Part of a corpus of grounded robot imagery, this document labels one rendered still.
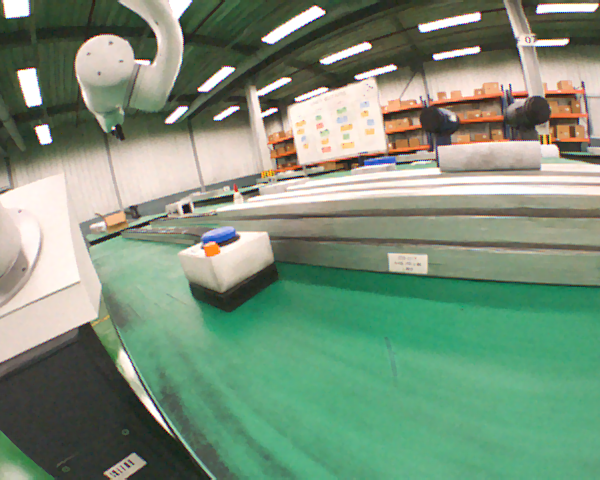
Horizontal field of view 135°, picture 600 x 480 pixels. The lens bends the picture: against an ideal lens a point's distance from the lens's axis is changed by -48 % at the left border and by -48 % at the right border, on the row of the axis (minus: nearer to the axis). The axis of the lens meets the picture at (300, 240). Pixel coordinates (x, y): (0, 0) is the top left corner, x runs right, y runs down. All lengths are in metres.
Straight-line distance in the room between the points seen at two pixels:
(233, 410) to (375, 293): 0.15
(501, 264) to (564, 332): 0.08
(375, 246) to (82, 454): 0.52
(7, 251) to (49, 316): 0.11
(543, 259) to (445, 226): 0.10
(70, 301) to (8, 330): 0.11
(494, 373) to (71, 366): 0.44
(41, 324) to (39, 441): 0.18
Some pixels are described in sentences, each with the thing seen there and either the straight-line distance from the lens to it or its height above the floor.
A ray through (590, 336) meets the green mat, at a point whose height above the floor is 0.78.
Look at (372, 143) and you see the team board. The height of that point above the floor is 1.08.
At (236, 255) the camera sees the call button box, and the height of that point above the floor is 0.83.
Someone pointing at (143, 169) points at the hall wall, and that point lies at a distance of 11.86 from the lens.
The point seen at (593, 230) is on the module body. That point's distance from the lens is 0.26.
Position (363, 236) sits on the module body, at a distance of 0.25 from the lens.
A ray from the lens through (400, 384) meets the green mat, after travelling 0.15.
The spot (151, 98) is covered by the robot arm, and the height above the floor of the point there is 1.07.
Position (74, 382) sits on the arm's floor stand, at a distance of 0.42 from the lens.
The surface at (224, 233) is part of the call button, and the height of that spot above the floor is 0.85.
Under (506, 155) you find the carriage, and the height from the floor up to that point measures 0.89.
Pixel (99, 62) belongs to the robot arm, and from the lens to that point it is 0.40.
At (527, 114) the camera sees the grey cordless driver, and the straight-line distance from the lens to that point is 0.59.
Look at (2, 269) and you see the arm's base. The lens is 0.43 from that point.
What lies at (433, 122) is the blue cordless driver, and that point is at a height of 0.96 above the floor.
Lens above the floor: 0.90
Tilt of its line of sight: 17 degrees down
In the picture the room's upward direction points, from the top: 11 degrees counter-clockwise
